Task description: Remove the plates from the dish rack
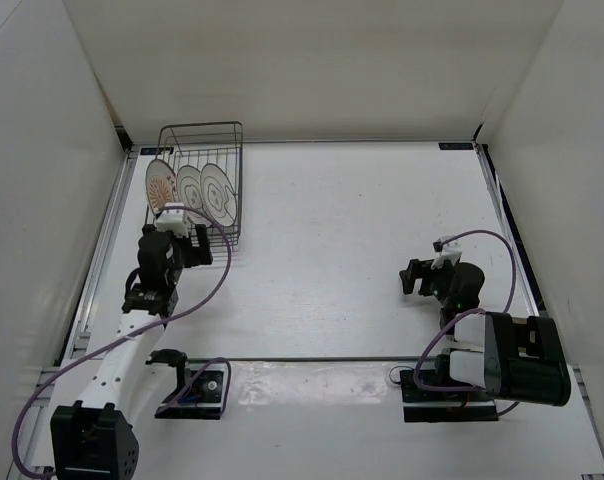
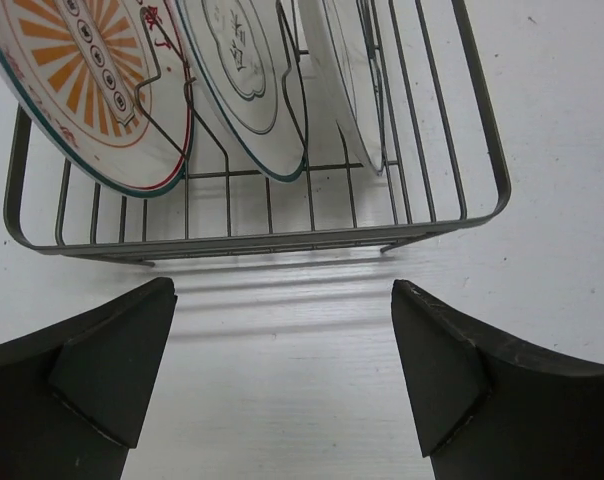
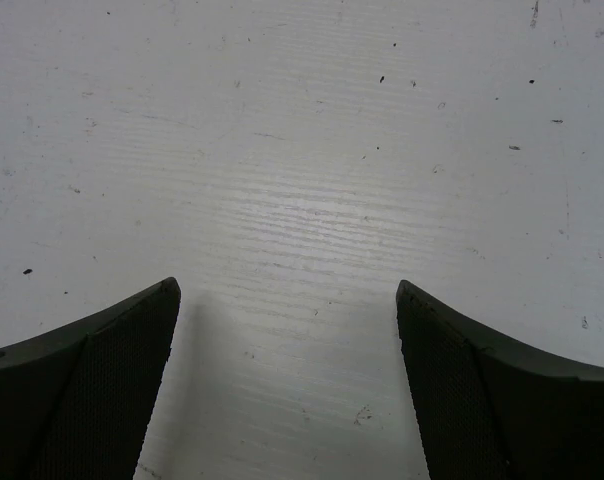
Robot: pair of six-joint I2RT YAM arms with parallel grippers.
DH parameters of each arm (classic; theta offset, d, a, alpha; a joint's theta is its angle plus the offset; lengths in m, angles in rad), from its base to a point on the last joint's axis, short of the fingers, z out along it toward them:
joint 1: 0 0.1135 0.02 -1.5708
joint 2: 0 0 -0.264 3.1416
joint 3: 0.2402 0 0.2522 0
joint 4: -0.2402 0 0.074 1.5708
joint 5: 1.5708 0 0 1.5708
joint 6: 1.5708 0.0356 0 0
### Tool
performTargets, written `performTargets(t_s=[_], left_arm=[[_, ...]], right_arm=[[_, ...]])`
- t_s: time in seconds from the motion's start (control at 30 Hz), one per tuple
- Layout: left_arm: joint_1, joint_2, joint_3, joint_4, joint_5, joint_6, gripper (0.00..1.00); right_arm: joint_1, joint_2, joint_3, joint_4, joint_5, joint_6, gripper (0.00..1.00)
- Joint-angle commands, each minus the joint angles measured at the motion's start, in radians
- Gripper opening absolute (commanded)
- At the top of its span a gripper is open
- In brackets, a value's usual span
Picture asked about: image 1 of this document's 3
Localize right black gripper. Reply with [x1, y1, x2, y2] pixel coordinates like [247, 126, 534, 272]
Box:
[399, 259, 456, 307]

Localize white plate green rim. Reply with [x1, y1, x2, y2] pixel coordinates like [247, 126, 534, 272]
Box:
[176, 165, 203, 210]

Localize orange sunburst pattern plate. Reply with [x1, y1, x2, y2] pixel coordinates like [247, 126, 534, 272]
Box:
[145, 159, 177, 215]

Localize white plate dark rim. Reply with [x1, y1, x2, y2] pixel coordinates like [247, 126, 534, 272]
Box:
[200, 163, 237, 227]

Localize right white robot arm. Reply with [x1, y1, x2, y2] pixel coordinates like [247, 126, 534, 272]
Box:
[399, 259, 571, 407]

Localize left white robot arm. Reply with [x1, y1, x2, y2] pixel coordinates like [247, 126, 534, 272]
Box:
[50, 221, 213, 479]

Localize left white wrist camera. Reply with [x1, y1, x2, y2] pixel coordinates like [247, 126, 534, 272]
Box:
[155, 202, 188, 238]

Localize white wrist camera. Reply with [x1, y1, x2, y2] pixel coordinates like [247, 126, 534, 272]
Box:
[155, 202, 188, 238]
[431, 236, 462, 270]

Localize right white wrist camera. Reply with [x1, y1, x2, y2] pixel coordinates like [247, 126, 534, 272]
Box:
[431, 236, 462, 270]

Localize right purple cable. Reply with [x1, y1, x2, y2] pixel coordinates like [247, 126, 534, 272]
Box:
[413, 229, 518, 419]

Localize metal wire dish rack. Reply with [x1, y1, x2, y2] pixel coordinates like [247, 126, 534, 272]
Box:
[140, 121, 243, 249]

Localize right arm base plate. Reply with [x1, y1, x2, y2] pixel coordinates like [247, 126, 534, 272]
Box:
[399, 369, 498, 423]

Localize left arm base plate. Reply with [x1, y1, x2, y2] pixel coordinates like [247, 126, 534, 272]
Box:
[155, 359, 232, 420]

